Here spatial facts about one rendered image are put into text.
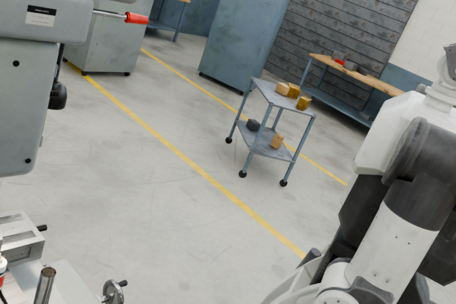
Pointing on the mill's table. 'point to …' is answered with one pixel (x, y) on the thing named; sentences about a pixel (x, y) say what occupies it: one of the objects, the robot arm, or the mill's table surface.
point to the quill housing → (23, 100)
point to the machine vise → (20, 238)
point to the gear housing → (43, 13)
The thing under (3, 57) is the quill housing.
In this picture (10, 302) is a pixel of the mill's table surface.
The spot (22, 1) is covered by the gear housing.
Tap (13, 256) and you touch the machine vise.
